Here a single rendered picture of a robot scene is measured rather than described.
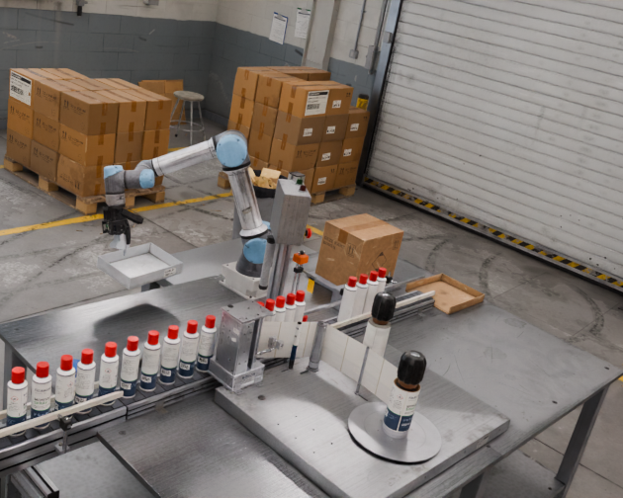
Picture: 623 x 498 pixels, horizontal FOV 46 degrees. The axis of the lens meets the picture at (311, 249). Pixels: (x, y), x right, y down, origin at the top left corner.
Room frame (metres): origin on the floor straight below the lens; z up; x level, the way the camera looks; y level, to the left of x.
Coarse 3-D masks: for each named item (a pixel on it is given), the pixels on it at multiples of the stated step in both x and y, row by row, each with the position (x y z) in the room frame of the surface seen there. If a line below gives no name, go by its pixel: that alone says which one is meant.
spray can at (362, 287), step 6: (360, 276) 2.77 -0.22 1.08; (366, 276) 2.77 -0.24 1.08; (360, 282) 2.76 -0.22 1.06; (366, 282) 2.76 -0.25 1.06; (360, 288) 2.75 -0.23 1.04; (366, 288) 2.75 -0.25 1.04; (360, 294) 2.75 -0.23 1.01; (354, 300) 2.75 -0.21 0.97; (360, 300) 2.75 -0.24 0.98; (354, 306) 2.75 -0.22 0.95; (360, 306) 2.75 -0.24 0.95; (354, 312) 2.75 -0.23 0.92; (360, 312) 2.75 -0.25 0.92
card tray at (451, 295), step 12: (432, 276) 3.43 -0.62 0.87; (444, 276) 3.48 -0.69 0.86; (408, 288) 3.29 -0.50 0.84; (420, 288) 3.34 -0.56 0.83; (432, 288) 3.37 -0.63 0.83; (444, 288) 3.40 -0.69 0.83; (456, 288) 3.43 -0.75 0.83; (468, 288) 3.39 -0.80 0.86; (444, 300) 3.24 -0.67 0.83; (456, 300) 3.27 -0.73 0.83; (468, 300) 3.22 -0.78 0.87; (480, 300) 3.31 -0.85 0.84
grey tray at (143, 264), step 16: (112, 256) 2.68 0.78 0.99; (128, 256) 2.75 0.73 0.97; (144, 256) 2.81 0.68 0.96; (160, 256) 2.81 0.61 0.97; (112, 272) 2.58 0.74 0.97; (128, 272) 2.64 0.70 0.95; (144, 272) 2.67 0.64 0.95; (160, 272) 2.65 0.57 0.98; (176, 272) 2.72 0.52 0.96; (128, 288) 2.52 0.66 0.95
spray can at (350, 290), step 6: (348, 282) 2.71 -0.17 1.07; (354, 282) 2.71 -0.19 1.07; (348, 288) 2.70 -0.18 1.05; (354, 288) 2.71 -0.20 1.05; (348, 294) 2.70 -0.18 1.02; (354, 294) 2.71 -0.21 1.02; (342, 300) 2.71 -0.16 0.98; (348, 300) 2.70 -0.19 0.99; (342, 306) 2.70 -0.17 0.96; (348, 306) 2.70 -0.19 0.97; (342, 312) 2.70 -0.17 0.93; (348, 312) 2.70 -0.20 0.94; (342, 318) 2.70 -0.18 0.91; (348, 318) 2.70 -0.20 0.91; (348, 324) 2.71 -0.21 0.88
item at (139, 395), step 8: (400, 296) 3.09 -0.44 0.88; (408, 296) 3.10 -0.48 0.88; (408, 304) 3.02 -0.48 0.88; (328, 320) 2.71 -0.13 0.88; (336, 320) 2.73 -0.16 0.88; (360, 320) 2.77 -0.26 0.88; (344, 328) 2.67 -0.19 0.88; (176, 376) 2.09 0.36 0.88; (200, 376) 2.12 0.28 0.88; (208, 376) 2.14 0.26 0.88; (136, 384) 2.01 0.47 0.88; (160, 384) 2.03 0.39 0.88; (176, 384) 2.05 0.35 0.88; (184, 384) 2.06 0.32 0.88; (136, 392) 1.96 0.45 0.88; (144, 392) 1.97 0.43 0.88; (152, 392) 1.98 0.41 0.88; (160, 392) 1.99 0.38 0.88; (120, 400) 1.91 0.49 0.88; (128, 400) 1.91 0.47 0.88; (136, 400) 1.92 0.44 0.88
